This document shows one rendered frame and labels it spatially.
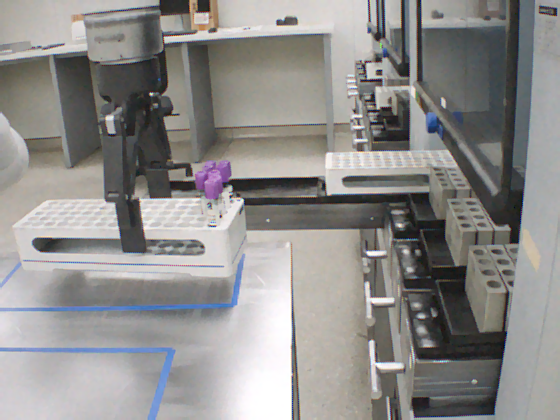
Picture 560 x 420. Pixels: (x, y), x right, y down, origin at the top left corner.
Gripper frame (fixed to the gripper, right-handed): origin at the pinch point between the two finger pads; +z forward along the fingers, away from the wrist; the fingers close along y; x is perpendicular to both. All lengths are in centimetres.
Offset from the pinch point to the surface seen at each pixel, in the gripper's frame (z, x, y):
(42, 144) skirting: 88, -255, -372
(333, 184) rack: 7.0, 21.4, -32.3
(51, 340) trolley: 8.7, -7.7, 16.0
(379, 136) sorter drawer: 9, 30, -73
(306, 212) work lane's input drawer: 11.5, 16.7, -30.3
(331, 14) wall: -5, -1, -387
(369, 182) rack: 10, 28, -41
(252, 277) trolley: 8.6, 12.9, -0.8
